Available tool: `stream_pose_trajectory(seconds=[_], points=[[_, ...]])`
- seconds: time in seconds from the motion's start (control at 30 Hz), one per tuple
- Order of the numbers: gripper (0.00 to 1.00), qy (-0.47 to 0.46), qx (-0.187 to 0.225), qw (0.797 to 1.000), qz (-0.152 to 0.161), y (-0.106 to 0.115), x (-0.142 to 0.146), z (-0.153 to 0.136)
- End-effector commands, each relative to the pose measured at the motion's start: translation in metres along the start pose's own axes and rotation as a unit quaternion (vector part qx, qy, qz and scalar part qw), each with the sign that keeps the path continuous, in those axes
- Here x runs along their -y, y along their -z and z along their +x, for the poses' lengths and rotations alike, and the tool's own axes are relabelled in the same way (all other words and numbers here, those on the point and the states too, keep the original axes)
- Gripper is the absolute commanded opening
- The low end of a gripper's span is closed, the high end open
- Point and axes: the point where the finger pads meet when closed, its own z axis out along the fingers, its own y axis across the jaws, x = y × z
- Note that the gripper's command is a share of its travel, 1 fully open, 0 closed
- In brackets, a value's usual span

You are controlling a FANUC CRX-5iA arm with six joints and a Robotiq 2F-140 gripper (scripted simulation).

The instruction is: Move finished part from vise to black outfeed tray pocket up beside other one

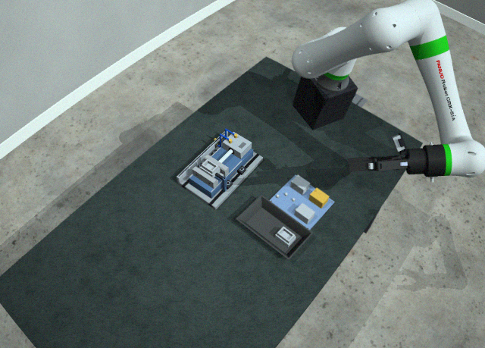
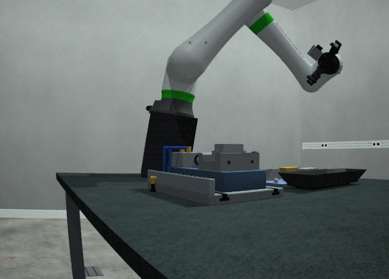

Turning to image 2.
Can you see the yellow block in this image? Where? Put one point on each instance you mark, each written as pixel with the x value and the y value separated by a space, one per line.
pixel 284 169

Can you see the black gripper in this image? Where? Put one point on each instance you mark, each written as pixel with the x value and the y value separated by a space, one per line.
pixel 328 63

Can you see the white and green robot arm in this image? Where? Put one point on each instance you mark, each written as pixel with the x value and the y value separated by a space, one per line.
pixel 191 58

